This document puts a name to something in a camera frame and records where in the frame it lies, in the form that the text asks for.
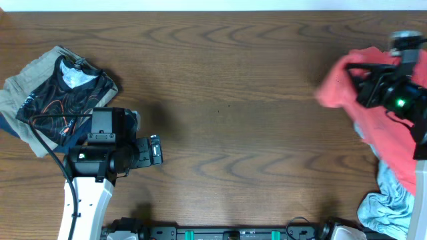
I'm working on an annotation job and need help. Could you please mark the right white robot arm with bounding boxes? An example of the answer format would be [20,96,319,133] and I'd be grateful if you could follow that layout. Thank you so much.
[345,63,426,240]

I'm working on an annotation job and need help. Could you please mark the light blue t-shirt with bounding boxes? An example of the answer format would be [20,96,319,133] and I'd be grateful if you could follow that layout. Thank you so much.
[353,122,416,240]

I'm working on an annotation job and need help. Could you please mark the khaki folded garment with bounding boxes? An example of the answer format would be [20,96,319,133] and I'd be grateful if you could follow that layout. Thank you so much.
[1,46,118,149]

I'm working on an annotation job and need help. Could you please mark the red t-shirt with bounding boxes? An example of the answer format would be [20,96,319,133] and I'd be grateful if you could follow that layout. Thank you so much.
[316,47,416,195]

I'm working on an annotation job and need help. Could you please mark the small black base cable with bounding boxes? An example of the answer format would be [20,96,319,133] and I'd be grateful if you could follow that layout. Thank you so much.
[286,216,313,240]

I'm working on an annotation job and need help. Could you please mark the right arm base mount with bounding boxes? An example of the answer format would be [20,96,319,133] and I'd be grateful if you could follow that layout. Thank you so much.
[318,218,367,240]

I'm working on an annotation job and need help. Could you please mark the navy folded garment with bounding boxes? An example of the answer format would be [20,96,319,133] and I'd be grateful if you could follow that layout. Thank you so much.
[1,115,91,157]

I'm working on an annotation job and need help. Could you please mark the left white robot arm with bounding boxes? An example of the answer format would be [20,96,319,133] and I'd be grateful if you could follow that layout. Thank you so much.
[58,133,163,239]

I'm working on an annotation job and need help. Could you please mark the black orange patterned shirt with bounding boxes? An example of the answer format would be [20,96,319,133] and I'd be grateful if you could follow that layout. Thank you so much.
[15,55,113,145]

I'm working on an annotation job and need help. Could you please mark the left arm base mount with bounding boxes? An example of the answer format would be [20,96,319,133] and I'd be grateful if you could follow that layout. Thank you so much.
[99,217,150,240]

